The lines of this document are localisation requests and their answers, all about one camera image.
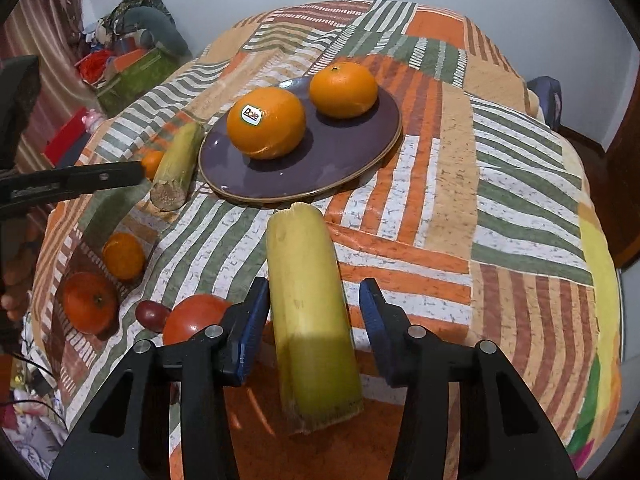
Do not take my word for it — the large orange with sticker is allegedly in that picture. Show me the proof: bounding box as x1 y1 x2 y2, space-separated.
226 86 307 161

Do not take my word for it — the purple ceramic plate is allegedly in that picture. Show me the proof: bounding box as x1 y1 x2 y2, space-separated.
198 76 404 206

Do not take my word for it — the red box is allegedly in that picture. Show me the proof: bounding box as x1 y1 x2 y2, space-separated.
43 107 102 169

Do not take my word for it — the round orange without sticker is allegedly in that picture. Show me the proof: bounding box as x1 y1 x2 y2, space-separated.
308 61 379 120

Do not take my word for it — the black cable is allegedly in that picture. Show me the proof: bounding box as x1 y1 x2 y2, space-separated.
0 350 70 433

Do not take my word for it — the small orange mandarin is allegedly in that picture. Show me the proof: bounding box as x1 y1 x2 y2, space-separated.
102 232 147 281

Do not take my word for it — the red tomato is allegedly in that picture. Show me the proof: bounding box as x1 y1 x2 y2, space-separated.
162 294 234 347

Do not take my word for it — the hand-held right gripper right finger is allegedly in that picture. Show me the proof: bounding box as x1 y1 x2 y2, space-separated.
358 277 579 480

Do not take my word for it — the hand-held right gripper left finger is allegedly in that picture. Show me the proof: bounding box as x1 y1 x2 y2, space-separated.
47 276 273 480

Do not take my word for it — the brown wooden door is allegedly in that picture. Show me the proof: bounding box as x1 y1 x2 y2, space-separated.
604 95 640 272

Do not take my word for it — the tiny orange kumquat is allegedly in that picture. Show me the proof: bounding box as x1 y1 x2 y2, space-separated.
141 150 166 181

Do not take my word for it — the reddish orange tangerine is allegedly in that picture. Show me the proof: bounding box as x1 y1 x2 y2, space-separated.
61 272 119 336

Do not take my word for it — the green cardboard box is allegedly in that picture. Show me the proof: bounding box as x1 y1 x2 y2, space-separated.
95 46 177 117

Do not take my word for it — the striped brown curtain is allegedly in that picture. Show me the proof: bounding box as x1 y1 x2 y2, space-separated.
0 0 103 173

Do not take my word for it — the person's left hand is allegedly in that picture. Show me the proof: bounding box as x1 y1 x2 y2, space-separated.
0 240 32 323

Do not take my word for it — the striped patchwork tablecloth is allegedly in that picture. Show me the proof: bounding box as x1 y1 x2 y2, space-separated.
30 0 624 480

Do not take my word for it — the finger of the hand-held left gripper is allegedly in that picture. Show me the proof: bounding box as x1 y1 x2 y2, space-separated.
0 160 147 221

